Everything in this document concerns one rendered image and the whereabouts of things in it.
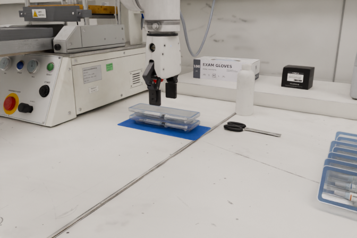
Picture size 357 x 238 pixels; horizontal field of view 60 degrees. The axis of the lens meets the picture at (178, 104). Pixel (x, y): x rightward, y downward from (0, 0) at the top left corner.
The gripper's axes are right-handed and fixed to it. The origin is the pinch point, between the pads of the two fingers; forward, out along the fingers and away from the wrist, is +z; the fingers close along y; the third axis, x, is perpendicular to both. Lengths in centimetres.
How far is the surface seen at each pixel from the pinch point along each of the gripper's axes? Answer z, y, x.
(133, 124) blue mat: 8.0, -2.4, 7.9
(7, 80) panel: -1.7, -11.2, 45.4
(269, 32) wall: -13, 63, -11
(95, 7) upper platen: -22.1, 11.7, 31.2
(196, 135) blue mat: 8.0, -1.8, -10.2
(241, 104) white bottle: 4.7, 18.1, -14.9
